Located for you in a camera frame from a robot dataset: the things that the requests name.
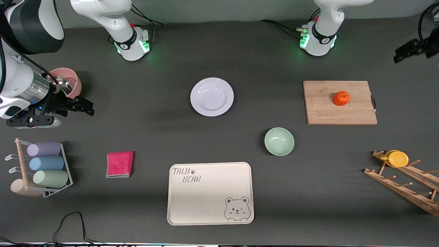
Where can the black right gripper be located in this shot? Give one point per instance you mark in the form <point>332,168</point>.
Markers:
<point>56,101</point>

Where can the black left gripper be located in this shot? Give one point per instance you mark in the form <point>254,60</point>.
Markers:
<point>426,45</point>

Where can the orange fruit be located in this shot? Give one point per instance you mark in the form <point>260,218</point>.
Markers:
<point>341,98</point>

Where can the white round plate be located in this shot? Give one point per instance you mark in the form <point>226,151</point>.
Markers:
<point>212,97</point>

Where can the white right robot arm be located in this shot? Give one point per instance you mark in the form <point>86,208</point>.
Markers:
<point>116,20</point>

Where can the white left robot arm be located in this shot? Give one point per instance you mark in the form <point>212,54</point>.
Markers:
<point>324,34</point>

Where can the yellow small plate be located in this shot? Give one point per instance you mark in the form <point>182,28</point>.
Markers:
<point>387,155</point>
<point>398,159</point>

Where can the pink bowl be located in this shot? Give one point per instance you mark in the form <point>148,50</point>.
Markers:
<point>76,84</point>

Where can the metal scoop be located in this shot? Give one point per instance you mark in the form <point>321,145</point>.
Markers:
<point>63,85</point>

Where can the purple cup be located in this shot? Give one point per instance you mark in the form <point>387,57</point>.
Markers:
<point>44,149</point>

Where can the blue cup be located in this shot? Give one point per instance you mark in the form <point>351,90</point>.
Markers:
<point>46,163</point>

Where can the pink folded cloth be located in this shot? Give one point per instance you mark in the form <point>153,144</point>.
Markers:
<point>119,164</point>

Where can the green cup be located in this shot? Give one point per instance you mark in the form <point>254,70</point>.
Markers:
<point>50,179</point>

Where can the wooden rack rod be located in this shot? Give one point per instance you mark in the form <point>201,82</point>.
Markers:
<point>22,164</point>

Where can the wooden cutting board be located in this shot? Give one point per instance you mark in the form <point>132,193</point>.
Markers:
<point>325,109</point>

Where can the beige cup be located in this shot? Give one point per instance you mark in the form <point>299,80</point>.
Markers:
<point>17,188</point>

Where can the wooden dish rack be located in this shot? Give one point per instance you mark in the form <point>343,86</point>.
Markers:
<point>404,192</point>

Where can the beige bear print tray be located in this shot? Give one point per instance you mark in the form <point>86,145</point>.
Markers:
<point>205,199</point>

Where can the pale green bowl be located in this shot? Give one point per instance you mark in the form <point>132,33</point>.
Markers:
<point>279,141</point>

